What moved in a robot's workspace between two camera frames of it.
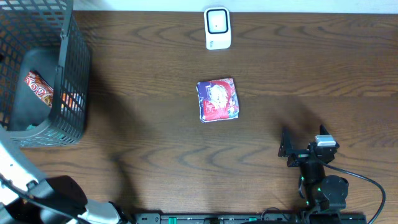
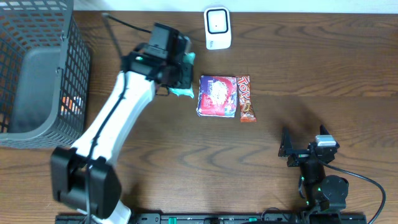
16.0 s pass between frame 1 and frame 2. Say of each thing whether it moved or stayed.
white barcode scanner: stayed
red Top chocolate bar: moved
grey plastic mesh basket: stayed
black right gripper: stayed
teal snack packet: moved
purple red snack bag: moved
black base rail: stayed
